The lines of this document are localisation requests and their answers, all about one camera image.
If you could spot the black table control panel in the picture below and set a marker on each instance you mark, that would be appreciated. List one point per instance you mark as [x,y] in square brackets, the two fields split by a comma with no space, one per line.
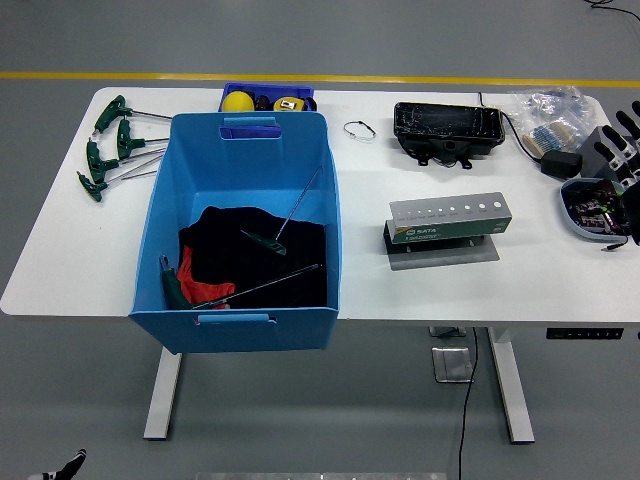
[585,333]

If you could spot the black cloth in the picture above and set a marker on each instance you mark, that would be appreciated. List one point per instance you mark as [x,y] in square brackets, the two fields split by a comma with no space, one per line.
[235,270]

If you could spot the green metal hex key stand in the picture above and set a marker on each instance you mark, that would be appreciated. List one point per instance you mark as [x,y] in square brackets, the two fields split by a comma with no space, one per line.
[450,232]

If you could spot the yellow ball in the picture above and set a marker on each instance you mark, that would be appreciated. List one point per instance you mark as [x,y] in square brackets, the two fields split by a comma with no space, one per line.
[238,101]

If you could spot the grey square box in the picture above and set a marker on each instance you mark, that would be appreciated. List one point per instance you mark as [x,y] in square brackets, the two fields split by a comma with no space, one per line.
[591,167]

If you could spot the beige resistor tape strips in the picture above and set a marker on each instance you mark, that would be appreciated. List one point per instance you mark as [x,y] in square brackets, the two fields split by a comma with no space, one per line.
[547,137]

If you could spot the light blue bowl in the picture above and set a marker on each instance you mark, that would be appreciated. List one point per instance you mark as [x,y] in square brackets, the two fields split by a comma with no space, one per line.
[570,215]

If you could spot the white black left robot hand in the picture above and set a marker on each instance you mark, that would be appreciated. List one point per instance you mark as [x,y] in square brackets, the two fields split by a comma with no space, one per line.
[70,467]

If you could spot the dark brown round item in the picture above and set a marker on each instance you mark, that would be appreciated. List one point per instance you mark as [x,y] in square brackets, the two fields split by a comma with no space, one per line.
[263,102]

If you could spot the pile of electronic parts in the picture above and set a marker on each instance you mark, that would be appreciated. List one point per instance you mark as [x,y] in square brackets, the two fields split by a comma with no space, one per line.
[595,210]

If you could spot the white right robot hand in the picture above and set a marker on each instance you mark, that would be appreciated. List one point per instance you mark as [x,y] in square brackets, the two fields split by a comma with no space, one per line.
[630,165]

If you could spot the black plastic tray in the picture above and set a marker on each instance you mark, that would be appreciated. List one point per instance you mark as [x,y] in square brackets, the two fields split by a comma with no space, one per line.
[440,122]

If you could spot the small metal floor plate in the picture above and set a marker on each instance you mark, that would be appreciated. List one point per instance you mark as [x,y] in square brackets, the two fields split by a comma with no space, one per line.
[445,331]

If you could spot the orange cloth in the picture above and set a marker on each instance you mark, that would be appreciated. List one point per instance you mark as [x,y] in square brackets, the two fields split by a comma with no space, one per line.
[187,270]

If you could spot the black power adapter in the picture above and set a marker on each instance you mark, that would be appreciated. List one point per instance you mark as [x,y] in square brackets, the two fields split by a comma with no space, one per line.
[562,164]

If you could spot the small dark blue bin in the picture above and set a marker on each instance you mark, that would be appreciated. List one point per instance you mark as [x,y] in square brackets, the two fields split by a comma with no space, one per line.
[270,90]

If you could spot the clear plastic parts bag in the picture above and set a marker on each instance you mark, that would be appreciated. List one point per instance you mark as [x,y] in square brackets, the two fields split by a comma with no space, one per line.
[550,102]

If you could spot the large blue plastic box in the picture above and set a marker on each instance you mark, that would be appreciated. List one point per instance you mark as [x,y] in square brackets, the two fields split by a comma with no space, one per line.
[240,165]

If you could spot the white table leg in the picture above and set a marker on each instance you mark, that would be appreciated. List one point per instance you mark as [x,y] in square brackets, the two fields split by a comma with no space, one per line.
[512,390]
[162,395]

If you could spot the large metal floor plate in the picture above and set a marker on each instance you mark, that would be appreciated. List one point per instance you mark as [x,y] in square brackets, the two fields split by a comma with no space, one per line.
[450,365]

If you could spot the yellow tape measure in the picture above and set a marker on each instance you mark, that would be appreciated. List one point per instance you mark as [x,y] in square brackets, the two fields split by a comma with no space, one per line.
[289,104]

